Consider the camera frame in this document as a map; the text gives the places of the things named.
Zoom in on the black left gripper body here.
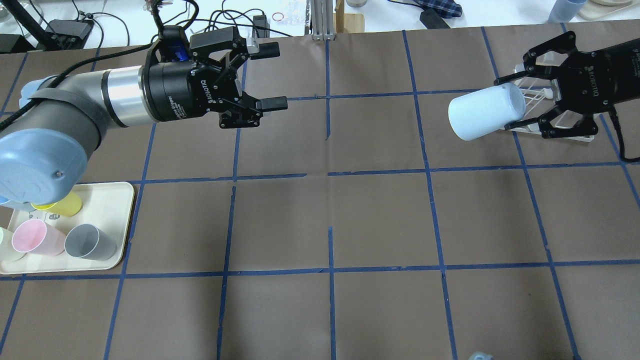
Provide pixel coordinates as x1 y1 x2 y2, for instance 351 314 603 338
141 42 241 122

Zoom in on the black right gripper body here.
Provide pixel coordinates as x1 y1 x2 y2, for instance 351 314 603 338
555 42 640 115

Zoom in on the light blue plastic cup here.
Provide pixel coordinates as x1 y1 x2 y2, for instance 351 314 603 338
447 82 526 141

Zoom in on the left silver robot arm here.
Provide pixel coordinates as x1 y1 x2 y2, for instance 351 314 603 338
0 25 288 205

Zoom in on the blue cup on side table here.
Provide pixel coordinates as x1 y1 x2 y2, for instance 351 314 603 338
546 0 588 24

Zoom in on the yellow plastic cup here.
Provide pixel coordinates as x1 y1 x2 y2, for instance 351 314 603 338
32 191 83 217

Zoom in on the grey plastic cup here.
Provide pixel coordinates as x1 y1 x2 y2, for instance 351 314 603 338
64 223 117 261

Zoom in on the blue plastic cup on tray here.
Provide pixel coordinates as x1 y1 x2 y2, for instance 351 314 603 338
0 196 34 212

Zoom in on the pink plastic cup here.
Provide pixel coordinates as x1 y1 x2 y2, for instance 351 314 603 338
11 218 66 256

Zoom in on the cream white plastic cup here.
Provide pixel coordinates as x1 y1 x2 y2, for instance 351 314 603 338
0 227 25 262

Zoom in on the wooden mug tree stand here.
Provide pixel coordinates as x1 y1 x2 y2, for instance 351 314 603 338
333 0 365 34

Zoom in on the blue checkered folded umbrella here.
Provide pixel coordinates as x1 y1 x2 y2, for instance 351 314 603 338
414 0 463 19

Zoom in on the beige plastic tray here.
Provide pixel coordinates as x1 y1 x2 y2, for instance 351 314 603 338
0 182 137 276

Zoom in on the black power adapter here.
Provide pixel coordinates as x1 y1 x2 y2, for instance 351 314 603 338
419 7 451 30

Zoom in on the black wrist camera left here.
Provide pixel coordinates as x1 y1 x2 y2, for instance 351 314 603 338
145 25 190 65

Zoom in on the white wire cup rack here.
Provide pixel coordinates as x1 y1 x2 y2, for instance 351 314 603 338
510 64 597 142

